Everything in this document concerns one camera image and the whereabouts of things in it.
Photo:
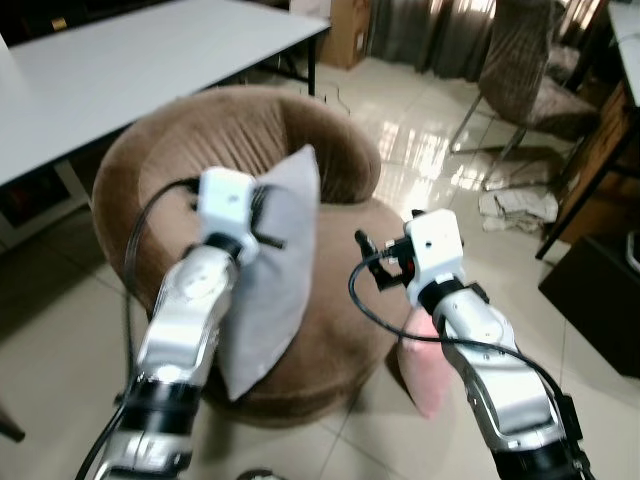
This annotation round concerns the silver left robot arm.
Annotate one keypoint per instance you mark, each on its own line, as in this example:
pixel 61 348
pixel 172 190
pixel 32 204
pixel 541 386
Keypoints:
pixel 185 310

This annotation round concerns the cardboard box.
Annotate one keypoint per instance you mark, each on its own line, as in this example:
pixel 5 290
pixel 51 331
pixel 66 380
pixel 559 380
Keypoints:
pixel 345 30

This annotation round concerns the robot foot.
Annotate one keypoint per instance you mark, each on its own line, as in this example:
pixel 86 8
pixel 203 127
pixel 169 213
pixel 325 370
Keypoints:
pixel 255 474

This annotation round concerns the brown plaid chair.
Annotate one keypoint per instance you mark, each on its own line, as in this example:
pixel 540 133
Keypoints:
pixel 530 70

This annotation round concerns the white crumpled cloth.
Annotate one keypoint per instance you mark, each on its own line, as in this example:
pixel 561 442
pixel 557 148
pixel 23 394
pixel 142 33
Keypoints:
pixel 520 208

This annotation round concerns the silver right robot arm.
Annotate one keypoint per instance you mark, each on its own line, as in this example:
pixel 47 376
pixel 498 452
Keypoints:
pixel 490 350

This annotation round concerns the black low cabinet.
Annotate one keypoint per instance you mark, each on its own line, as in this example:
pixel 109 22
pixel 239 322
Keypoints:
pixel 600 300

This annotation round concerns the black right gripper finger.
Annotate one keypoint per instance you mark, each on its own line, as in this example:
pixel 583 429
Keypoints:
pixel 368 243
pixel 383 277

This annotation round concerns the long white table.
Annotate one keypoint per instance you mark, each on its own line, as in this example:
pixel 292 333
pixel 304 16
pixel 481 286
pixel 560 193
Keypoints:
pixel 120 60

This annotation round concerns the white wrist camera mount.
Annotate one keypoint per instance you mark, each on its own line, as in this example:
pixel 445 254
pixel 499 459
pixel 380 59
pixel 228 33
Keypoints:
pixel 225 200
pixel 435 245

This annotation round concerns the grey brown curtain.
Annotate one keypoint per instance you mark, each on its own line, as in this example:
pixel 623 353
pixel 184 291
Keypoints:
pixel 430 35

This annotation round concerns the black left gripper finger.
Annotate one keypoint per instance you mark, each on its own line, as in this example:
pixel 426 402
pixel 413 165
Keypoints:
pixel 270 241

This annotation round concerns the grey pillow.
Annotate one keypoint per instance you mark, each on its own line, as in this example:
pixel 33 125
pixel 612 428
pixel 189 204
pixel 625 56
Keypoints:
pixel 275 280

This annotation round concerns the brown round armchair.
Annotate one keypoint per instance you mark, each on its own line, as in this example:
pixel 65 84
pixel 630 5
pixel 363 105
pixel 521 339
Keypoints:
pixel 250 125

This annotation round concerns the white desk with black legs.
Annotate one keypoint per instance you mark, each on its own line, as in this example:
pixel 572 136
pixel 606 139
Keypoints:
pixel 600 150

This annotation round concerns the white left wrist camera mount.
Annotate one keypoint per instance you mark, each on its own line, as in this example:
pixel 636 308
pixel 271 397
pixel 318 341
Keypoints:
pixel 225 200

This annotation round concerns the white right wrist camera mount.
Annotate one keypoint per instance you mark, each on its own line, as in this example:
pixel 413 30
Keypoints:
pixel 435 245

